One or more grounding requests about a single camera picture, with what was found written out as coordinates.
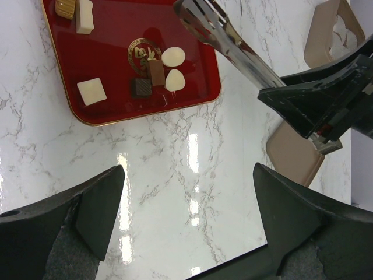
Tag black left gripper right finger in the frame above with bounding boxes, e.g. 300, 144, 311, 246
200, 163, 372, 279

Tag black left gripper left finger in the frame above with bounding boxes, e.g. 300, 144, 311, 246
1, 165, 125, 279

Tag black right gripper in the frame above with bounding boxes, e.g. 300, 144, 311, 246
258, 37, 372, 155

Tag metal tongs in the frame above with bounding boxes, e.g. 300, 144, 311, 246
173, 0, 285, 89

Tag white teardrop chocolate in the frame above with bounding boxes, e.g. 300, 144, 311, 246
165, 69, 186, 92

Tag white round chocolate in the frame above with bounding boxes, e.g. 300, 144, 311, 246
161, 47, 186, 67

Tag brown rectangular chocolate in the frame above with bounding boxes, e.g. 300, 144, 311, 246
147, 59, 166, 86

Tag tan chocolate box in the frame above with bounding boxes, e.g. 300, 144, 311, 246
304, 0, 365, 68

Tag white square chocolate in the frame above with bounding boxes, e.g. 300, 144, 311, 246
77, 78, 107, 106

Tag dark square chocolate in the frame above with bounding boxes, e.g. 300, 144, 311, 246
131, 78, 152, 98

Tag white rectangular chocolate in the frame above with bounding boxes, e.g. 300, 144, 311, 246
75, 0, 94, 34

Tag gold ridged chocolate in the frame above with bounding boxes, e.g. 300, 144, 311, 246
55, 0, 76, 20

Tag tan box lid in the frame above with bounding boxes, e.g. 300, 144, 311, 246
266, 121, 325, 187

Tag red lacquer tray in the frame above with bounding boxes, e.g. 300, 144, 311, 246
41, 1, 221, 126

